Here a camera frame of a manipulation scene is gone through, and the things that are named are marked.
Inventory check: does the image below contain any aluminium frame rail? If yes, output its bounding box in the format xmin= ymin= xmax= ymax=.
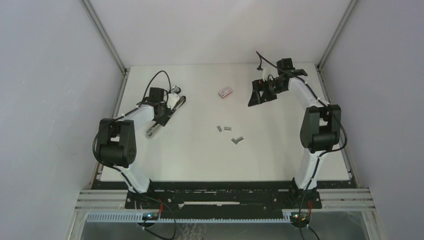
xmin=75 ymin=189 xmax=376 ymax=223

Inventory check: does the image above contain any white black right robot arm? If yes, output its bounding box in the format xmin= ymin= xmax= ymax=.
xmin=247 ymin=57 xmax=343 ymax=208

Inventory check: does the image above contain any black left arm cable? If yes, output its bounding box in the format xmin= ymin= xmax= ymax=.
xmin=92 ymin=70 xmax=172 ymax=173

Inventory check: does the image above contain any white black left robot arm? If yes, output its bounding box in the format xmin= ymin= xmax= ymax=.
xmin=92 ymin=86 xmax=186 ymax=209

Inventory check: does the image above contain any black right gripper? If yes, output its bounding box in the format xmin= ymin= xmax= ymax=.
xmin=249 ymin=77 xmax=287 ymax=107

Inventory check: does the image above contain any red white staple box sleeve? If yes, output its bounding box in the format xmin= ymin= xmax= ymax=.
xmin=218 ymin=87 xmax=233 ymax=99

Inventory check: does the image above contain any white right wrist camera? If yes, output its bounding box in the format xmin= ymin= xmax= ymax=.
xmin=262 ymin=67 xmax=271 ymax=82

